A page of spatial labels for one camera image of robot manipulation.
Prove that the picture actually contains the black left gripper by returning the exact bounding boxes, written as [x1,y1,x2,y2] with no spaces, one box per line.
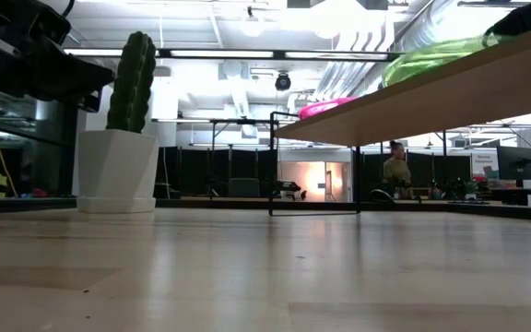
[0,0,116,113]

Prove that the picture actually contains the green translucent plastic plate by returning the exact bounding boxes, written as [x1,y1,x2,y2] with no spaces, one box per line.
[381,34,518,89]

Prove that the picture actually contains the pink translucent plastic plate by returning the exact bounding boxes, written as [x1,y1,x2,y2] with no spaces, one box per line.
[297,96,360,121]

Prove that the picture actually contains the green cactus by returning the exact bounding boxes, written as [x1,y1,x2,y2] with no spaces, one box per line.
[105,30,158,135]

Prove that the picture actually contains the white faceted plant pot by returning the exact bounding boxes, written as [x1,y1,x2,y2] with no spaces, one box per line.
[76,128,160,214]

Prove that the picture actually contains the dark background computer monitor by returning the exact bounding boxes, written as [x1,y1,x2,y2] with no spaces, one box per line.
[496,146,531,182]

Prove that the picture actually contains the black partition curtain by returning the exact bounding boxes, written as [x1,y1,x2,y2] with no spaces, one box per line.
[157,146,276,198]

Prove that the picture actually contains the white sign board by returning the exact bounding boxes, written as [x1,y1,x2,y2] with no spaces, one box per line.
[470,151,500,179]

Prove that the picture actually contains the person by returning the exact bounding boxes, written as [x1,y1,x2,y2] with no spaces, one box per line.
[382,140,413,200]

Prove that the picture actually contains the black bar with light strips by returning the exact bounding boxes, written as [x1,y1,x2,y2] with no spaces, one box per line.
[62,47,405,65]

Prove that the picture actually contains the small black background robot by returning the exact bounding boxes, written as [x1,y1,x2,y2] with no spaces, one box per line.
[272,180,308,202]

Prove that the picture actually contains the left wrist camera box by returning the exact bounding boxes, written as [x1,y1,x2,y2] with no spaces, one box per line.
[32,2,73,45]

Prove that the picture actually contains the silver ceiling air duct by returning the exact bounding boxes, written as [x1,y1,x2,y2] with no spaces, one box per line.
[313,0,490,105]

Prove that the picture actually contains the black metal background frame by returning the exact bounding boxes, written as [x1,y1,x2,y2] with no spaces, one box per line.
[152,117,276,200]

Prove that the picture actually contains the black aluminium table frame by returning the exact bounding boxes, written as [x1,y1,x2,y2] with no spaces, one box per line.
[0,196,531,223]

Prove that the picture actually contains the black hanging camera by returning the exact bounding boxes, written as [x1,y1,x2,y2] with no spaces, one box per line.
[274,71,293,92]

